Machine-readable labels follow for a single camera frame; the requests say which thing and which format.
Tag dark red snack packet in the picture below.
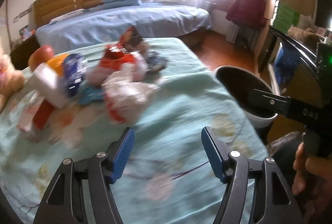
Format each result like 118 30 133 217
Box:
119 26 143 52

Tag blue plastic snack wrapper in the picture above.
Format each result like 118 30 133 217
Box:
62 53 87 97

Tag white paper wrapper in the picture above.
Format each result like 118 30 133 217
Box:
102 78 160 124

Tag blue sheeted bed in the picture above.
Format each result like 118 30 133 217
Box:
35 3 212 53

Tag right hand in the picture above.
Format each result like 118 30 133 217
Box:
292 142 331 223

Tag black tv cabinet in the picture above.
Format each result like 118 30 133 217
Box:
258 26 327 107

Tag red apple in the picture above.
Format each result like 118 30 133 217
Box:
28 44 54 72

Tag wooden headboard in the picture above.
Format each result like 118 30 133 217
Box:
32 0 103 28

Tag teal floral bed blanket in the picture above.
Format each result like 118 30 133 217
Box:
1 38 267 223

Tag cream teddy bear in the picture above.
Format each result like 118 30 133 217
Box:
0 53 25 111

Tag white 1928 milk carton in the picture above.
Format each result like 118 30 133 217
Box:
30 63 69 109

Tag green stacked boxes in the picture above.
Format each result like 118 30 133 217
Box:
271 0 300 34

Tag red jacket on rack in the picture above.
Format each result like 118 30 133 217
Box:
226 0 266 29

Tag brown plush toy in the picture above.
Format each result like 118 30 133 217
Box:
287 26 320 49

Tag grey round trash bin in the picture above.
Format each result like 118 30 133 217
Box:
213 65 277 129

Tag framed photo on nightstand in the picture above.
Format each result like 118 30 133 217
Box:
18 25 33 42

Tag red white plastic bag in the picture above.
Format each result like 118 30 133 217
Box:
85 44 148 87

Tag blue white wrapper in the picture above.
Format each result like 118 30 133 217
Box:
145 51 168 73

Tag orange coil hair tie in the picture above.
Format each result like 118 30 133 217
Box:
45 53 70 77

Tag dark wooden nightstand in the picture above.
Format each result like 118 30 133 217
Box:
10 36 40 70

